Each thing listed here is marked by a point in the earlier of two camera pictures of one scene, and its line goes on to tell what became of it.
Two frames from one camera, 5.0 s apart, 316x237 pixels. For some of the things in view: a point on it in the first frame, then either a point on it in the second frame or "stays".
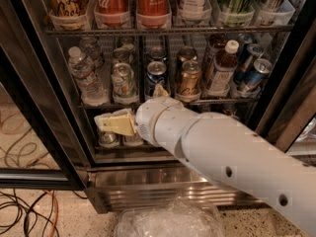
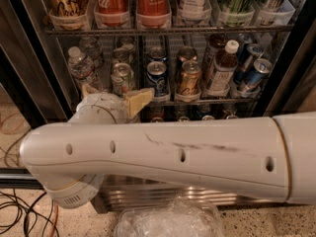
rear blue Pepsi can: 157,54 stays
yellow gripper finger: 118,120 → 138,100
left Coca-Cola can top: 112,4 stays
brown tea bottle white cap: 224,70 stays
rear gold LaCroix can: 187,54 stays
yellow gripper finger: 159,92 → 87,90
